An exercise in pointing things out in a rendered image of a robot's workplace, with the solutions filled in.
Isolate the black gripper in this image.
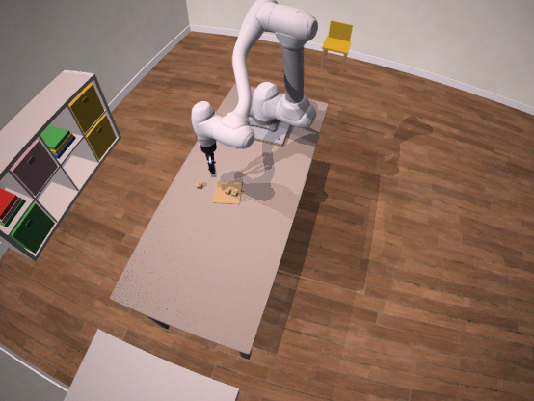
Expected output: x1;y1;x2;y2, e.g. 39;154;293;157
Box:
200;143;217;178

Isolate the tan square mat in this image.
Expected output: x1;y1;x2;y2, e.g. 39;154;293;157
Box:
213;181;242;204

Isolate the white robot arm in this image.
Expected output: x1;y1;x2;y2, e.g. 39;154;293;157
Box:
192;0;318;149

